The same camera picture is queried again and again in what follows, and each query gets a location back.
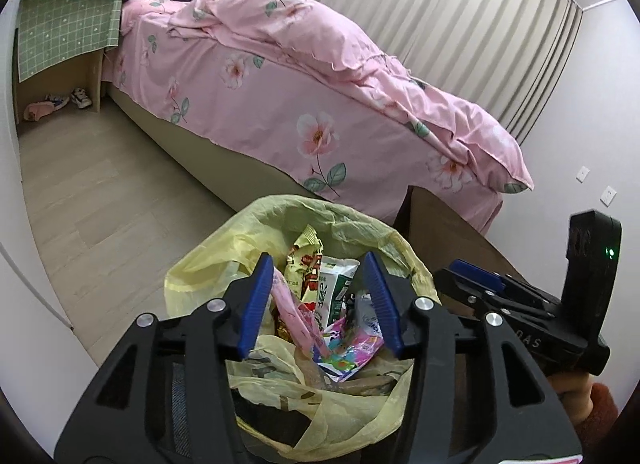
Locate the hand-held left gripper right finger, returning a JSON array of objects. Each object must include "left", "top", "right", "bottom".
[{"left": 361, "top": 251, "right": 583, "bottom": 464}]

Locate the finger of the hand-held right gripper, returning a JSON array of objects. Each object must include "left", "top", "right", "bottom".
[
  {"left": 432, "top": 268, "right": 557, "bottom": 321},
  {"left": 449, "top": 259, "right": 563, "bottom": 312}
]

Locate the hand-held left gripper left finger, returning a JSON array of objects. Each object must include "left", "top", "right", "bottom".
[{"left": 54, "top": 251, "right": 276, "bottom": 464}]

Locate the green white milk packet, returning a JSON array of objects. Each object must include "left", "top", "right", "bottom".
[{"left": 315, "top": 255, "right": 362, "bottom": 335}]

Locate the yellow red-print wrapper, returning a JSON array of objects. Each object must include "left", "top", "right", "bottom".
[{"left": 286, "top": 250, "right": 326, "bottom": 315}]

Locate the small colourful candy wrapper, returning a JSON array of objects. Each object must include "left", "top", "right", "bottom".
[{"left": 312, "top": 314, "right": 386, "bottom": 382}]

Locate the yellow bag-lined trash bin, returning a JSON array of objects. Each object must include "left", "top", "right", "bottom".
[{"left": 165, "top": 194, "right": 441, "bottom": 462}]

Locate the person's right forearm red sleeve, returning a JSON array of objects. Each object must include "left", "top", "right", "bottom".
[{"left": 572, "top": 381, "right": 627, "bottom": 451}]

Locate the person's right hand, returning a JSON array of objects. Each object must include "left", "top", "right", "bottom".
[{"left": 547, "top": 374, "right": 594, "bottom": 428}]

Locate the pale pink packet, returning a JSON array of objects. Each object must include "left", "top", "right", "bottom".
[{"left": 272, "top": 277, "right": 326, "bottom": 360}]

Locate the bed with pink floral sheet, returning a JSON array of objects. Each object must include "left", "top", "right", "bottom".
[{"left": 102, "top": 0, "right": 533, "bottom": 240}]

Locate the beige striped curtain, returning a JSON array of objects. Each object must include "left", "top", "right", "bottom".
[{"left": 290, "top": 0, "right": 585, "bottom": 145}]

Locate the pink floral duvet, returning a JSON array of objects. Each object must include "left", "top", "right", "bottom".
[{"left": 167, "top": 0, "right": 533, "bottom": 193}]

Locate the wooden nightstand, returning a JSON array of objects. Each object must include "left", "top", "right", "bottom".
[{"left": 12, "top": 27, "right": 123, "bottom": 125}]

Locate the pink slipper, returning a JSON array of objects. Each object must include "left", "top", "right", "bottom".
[{"left": 25, "top": 101, "right": 55, "bottom": 121}]

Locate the green checked cloth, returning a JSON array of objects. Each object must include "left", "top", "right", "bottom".
[{"left": 17, "top": 0, "right": 140, "bottom": 82}]

